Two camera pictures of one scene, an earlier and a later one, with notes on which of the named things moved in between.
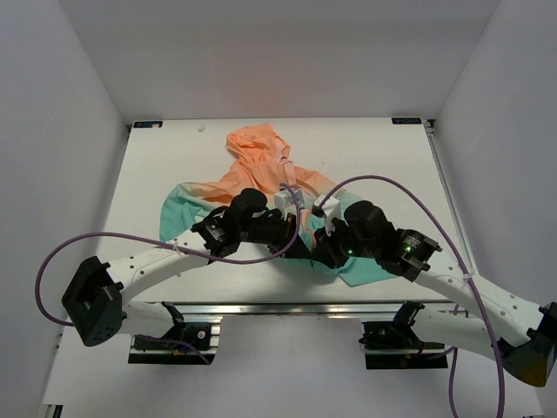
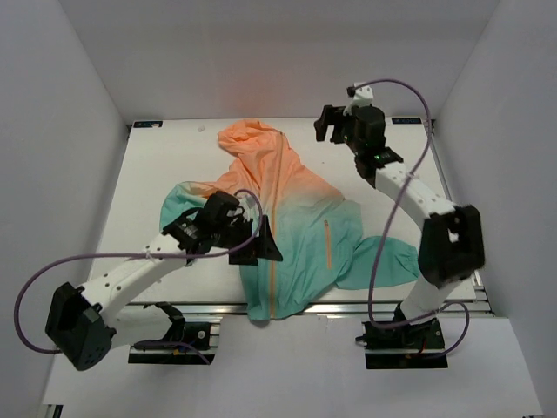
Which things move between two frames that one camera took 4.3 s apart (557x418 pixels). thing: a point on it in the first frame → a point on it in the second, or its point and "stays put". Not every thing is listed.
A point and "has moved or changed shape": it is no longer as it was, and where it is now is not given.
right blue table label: x=406 y=120 stays put
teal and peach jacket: x=260 y=155 has moved or changed shape
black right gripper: x=325 y=251 → x=330 y=117
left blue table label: x=148 y=124 stays put
